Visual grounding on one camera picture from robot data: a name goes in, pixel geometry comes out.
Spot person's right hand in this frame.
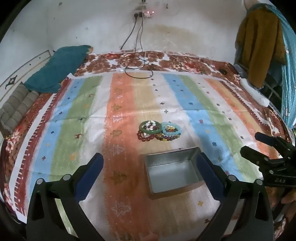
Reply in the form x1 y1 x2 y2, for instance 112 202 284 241
281 189 296 205

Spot light blue bead bracelet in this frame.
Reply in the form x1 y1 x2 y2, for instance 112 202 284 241
161 123 182 136

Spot metal tin box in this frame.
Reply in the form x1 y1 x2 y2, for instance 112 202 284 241
144 147 206 194

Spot grey brown folded cushion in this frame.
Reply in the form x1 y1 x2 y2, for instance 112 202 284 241
0 85 40 137

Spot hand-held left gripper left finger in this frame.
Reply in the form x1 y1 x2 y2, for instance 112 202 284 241
25 152 104 241

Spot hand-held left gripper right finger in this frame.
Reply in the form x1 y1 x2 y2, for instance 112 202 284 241
196 152 275 241

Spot pile of small jewelry pieces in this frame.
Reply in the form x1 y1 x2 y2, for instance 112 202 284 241
143 122 159 131

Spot hanging mustard and teal clothes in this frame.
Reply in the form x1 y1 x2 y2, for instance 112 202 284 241
245 0 296 127

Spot mustard garment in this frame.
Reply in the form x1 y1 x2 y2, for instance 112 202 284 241
235 10 287 88

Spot red bead bracelet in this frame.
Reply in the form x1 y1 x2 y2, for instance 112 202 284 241
137 130 160 142

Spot green bangle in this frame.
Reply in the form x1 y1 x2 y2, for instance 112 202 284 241
139 120 162 135

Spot power strip with red lights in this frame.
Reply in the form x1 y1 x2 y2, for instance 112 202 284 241
133 9 155 18

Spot white panel with ornament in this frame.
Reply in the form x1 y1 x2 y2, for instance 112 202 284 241
0 50 55 109

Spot floral red blanket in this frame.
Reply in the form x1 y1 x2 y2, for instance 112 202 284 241
0 51 296 223

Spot teal pillow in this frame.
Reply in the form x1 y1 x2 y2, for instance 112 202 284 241
24 45 94 93

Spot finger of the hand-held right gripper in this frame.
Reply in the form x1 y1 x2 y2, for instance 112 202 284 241
240 146 287 167
255 132 296 160

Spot striped colourful mat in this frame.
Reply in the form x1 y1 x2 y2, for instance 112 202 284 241
9 72 280 241

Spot multicoloured bead bracelet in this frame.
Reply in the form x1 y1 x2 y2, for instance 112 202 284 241
155 133 181 141

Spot grey metal frame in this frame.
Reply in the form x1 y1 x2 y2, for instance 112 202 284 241
233 62 284 112

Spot black cable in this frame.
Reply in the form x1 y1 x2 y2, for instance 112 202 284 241
120 17 137 50
120 17 154 79

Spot white folded cloth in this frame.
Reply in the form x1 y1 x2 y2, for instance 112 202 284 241
239 77 270 107

